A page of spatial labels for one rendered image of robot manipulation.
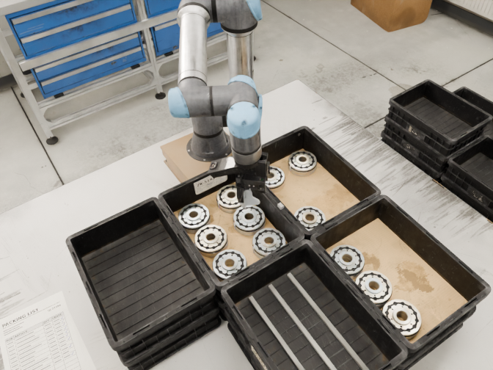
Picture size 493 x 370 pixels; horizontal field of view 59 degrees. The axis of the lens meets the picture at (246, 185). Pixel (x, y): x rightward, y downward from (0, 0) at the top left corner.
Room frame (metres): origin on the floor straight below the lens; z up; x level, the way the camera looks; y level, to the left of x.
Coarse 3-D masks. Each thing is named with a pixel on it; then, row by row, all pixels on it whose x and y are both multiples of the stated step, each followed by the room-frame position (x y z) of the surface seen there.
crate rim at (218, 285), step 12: (192, 180) 0.97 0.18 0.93; (168, 192) 0.92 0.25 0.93; (276, 204) 0.85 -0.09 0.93; (180, 228) 0.78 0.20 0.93; (300, 240) 0.71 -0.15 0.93; (276, 252) 0.67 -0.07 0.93; (204, 264) 0.65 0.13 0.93; (252, 264) 0.64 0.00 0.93; (240, 276) 0.61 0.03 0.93; (216, 288) 0.58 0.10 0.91
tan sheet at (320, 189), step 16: (288, 176) 1.05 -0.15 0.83; (304, 176) 1.05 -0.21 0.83; (320, 176) 1.04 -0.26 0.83; (288, 192) 0.98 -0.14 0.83; (304, 192) 0.97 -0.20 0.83; (320, 192) 0.97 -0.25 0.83; (336, 192) 0.96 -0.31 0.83; (288, 208) 0.91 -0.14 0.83; (320, 208) 0.90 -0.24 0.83; (336, 208) 0.89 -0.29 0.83
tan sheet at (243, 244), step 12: (216, 192) 1.00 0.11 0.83; (204, 204) 0.95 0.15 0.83; (216, 204) 0.94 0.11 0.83; (216, 216) 0.89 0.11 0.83; (228, 216) 0.89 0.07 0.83; (228, 228) 0.84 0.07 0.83; (192, 240) 0.80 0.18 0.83; (228, 240) 0.79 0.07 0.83; (240, 240) 0.79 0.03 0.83; (240, 252) 0.75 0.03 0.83; (252, 252) 0.74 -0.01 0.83
